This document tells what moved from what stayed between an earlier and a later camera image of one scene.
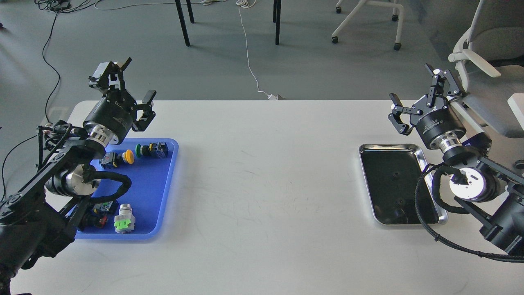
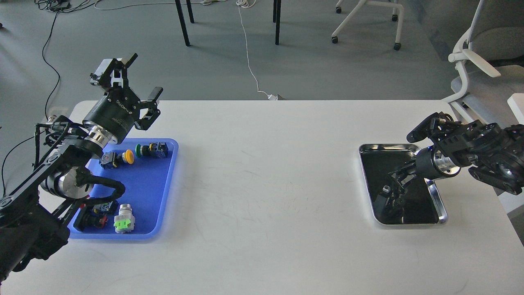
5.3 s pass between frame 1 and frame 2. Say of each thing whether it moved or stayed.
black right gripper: moved
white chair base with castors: stayed
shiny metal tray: stayed
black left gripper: stayed
